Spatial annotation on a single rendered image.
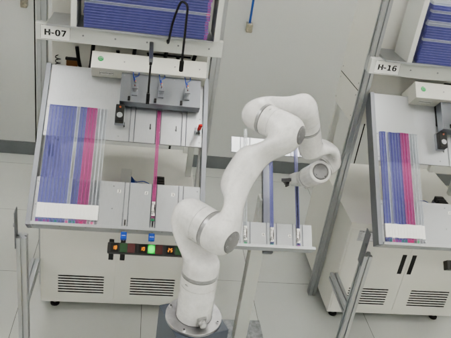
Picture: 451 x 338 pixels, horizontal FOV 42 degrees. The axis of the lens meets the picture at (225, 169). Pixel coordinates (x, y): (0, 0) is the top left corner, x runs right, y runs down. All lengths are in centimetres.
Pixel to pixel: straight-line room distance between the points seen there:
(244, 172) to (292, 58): 251
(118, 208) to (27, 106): 206
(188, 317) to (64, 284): 113
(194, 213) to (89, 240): 110
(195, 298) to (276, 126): 60
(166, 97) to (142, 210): 49
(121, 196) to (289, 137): 90
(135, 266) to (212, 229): 119
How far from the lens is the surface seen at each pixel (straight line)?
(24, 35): 418
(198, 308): 193
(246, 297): 281
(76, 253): 286
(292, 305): 328
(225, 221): 173
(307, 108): 193
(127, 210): 241
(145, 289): 297
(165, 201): 243
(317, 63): 428
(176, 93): 254
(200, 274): 185
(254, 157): 179
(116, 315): 306
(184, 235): 182
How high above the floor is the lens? 206
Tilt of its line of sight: 27 degrees down
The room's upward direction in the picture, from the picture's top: 9 degrees clockwise
